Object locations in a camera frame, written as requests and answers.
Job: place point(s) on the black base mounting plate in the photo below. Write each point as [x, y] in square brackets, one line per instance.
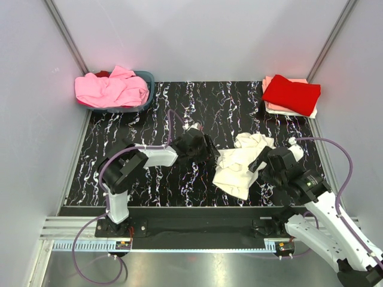
[196, 228]

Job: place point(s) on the aluminium frame rail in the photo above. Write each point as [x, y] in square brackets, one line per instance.
[63, 227]

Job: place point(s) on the folded red t shirt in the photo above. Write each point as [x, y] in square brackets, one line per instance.
[311, 93]

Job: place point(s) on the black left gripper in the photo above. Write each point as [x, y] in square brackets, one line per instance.
[208, 152]

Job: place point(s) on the left aluminium corner post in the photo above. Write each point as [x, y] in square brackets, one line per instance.
[66, 35]

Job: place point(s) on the teal plastic laundry basket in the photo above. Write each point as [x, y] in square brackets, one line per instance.
[148, 77]

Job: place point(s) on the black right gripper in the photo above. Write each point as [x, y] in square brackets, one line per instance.
[263, 156]

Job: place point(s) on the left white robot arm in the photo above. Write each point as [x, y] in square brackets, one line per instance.
[125, 161]

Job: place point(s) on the aluminium corner post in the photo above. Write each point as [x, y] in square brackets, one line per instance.
[66, 35]
[332, 37]

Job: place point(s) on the white slotted cable duct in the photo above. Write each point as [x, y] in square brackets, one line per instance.
[91, 245]

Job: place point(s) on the right aluminium corner post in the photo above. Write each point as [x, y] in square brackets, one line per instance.
[332, 37]

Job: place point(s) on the red t shirt in basket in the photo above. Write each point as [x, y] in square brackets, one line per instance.
[102, 74]

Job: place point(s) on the pink crumpled t shirt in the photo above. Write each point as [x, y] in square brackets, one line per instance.
[122, 89]

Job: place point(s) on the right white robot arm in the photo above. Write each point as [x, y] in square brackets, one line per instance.
[354, 258]

